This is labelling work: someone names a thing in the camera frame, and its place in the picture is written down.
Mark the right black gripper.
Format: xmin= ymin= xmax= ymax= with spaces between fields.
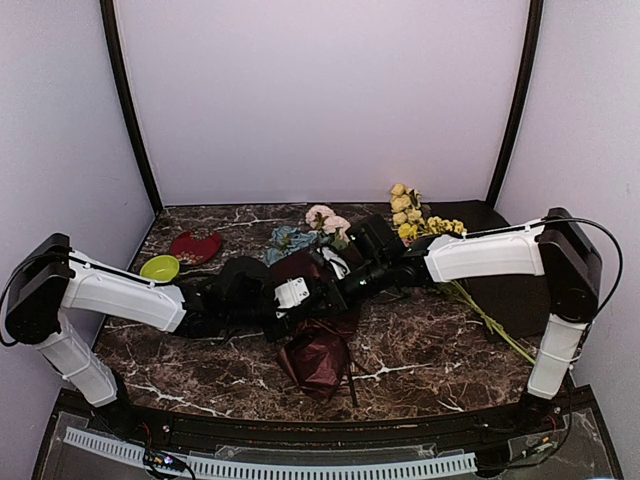
xmin=307 ymin=255 xmax=392 ymax=316

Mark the pink fake rose bunch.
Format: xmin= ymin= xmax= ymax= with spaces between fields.
xmin=305 ymin=205 xmax=351 ymax=250

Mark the red wrapping paper sheet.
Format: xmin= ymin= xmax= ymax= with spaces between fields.
xmin=271 ymin=250 xmax=362 ymax=402

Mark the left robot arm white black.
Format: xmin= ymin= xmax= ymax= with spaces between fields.
xmin=1 ymin=233 xmax=310 ymax=436

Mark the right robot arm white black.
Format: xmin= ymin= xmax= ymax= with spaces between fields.
xmin=328 ymin=208 xmax=608 ymax=434

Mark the yellow fake flower bunch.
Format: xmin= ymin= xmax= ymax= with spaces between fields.
xmin=390 ymin=183 xmax=535 ymax=365

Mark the red embroidered round pouch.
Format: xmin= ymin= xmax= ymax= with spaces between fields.
xmin=169 ymin=229 xmax=222 ymax=266

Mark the green plastic bowl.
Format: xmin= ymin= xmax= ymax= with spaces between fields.
xmin=139 ymin=255 xmax=180 ymax=282

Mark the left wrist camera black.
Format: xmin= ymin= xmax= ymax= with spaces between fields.
xmin=214 ymin=257 xmax=331 ymax=321

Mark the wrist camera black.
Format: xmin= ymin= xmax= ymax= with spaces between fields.
xmin=214 ymin=257 xmax=331 ymax=321
xmin=307 ymin=213 xmax=406 ymax=279

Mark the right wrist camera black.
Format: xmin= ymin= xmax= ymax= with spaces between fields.
xmin=307 ymin=213 xmax=406 ymax=279

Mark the white cable duct strip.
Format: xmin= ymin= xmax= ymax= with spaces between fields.
xmin=63 ymin=427 xmax=478 ymax=479

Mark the black front table rail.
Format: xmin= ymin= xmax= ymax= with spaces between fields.
xmin=54 ymin=389 xmax=596 ymax=456

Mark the right black frame post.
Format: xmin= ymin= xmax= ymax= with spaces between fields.
xmin=485 ymin=0 xmax=544 ymax=208

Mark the black frame post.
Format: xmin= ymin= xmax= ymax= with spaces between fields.
xmin=99 ymin=0 xmax=164 ymax=216
xmin=485 ymin=0 xmax=544 ymax=208

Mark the left black frame post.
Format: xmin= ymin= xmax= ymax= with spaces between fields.
xmin=99 ymin=0 xmax=164 ymax=216

